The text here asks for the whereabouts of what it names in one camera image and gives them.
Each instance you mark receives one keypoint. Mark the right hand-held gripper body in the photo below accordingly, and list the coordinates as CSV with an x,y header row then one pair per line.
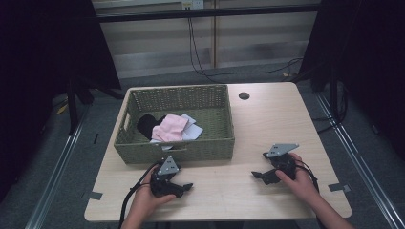
x,y
281,157

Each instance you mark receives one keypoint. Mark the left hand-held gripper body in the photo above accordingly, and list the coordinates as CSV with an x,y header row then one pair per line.
x,y
165,173

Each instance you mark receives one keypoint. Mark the person's right hand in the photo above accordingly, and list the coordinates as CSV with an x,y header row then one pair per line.
x,y
301,186

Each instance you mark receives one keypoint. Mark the person's left hand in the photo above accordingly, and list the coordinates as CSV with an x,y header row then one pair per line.
x,y
146,198

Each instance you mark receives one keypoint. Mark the pink cloth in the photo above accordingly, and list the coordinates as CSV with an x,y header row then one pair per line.
x,y
170,128

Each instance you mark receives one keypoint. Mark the white cloth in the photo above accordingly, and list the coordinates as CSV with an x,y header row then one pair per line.
x,y
193,131

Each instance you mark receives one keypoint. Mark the black cloth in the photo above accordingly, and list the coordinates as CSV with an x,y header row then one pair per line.
x,y
147,124

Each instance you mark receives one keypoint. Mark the green woven basket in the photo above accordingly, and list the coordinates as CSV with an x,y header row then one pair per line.
x,y
210,140

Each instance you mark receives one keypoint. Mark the grey tape piece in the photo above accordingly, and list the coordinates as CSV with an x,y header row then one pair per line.
x,y
339,187
95,195

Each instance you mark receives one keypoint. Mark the black metal stand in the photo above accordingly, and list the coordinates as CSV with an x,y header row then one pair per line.
x,y
72,105
333,95

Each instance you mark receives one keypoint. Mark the yellow floor marker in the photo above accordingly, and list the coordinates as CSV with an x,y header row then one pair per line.
x,y
62,108

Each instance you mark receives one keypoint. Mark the dark curtain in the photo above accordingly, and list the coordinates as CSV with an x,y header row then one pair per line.
x,y
366,63
41,79

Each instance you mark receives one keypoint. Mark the metal floor rail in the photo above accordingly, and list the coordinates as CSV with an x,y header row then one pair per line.
x,y
54,178
359,159

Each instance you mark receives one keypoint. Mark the black horizontal rail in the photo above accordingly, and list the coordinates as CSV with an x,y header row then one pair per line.
x,y
207,13

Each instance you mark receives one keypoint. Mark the white wall socket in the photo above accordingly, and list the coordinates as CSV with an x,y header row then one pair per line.
x,y
192,4

